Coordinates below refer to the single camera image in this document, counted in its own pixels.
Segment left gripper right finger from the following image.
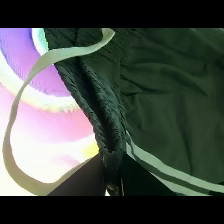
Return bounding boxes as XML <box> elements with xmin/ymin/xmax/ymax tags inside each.
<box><xmin>119</xmin><ymin>155</ymin><xmax>178</xmax><ymax>197</ymax></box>

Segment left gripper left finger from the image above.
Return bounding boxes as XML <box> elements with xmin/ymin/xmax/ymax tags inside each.
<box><xmin>47</xmin><ymin>154</ymin><xmax>108</xmax><ymax>197</ymax></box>

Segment black pants with white stripes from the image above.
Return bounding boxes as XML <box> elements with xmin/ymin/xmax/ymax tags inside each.
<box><xmin>1</xmin><ymin>27</ymin><xmax>224</xmax><ymax>197</ymax></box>

